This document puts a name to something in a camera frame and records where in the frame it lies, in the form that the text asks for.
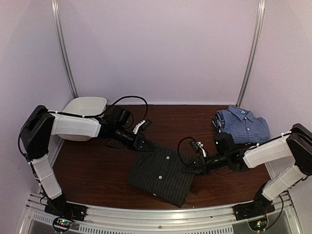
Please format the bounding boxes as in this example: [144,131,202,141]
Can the left circuit board with leds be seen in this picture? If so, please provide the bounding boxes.
[52,217,73,232]

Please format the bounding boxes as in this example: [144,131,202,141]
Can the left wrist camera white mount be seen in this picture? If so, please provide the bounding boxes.
[133,119,152,134]

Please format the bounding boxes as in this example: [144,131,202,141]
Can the aluminium frame post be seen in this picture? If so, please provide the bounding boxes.
[236,0,266,107]
[51,0,78,98]

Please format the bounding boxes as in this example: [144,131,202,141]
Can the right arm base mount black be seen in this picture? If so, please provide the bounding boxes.
[233,194,275,221]

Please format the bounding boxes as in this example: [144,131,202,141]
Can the blue checked shirt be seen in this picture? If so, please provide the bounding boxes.
[212,106,270,144]

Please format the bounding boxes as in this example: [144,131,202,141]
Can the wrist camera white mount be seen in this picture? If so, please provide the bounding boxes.
[133,119,152,134]
[189,140,208,157]

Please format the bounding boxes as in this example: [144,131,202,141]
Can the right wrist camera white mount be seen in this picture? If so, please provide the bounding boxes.
[189,140,208,157]

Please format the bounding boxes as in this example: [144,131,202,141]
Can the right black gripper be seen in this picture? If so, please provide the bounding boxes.
[182,152,229,175]

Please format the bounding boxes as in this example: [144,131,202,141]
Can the circuit board with leds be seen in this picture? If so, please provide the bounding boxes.
[52,217,73,232]
[248,219,268,232]

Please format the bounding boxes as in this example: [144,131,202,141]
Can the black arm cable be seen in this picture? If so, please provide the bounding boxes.
[176,136,244,176]
[18,96,149,156]

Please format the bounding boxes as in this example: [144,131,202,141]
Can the right aluminium frame post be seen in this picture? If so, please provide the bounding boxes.
[236,0,266,107]

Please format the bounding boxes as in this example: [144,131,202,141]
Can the white plastic basin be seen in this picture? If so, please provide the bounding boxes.
[58,97,107,141]

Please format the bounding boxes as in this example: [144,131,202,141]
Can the right circuit board with leds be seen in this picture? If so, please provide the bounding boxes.
[248,219,268,232]

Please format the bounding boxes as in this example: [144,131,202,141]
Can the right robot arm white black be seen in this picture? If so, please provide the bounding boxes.
[183,123,312,215]

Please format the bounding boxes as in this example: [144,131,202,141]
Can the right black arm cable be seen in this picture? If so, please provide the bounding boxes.
[176,136,244,176]

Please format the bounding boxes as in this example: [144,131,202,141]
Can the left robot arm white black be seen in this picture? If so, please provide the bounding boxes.
[18,105,154,216]

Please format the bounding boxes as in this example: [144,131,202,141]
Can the front aluminium rail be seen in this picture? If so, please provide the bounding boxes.
[17,192,303,234]

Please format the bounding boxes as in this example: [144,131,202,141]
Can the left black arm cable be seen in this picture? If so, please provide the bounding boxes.
[18,96,149,156]

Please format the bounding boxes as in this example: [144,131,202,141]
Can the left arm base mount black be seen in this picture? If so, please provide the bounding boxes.
[44,194,87,221]

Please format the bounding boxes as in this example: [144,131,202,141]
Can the black pinstriped long sleeve shirt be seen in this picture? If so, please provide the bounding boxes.
[128,142,195,207]

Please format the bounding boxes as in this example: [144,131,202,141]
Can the left aluminium frame post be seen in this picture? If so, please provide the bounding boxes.
[51,0,78,98]

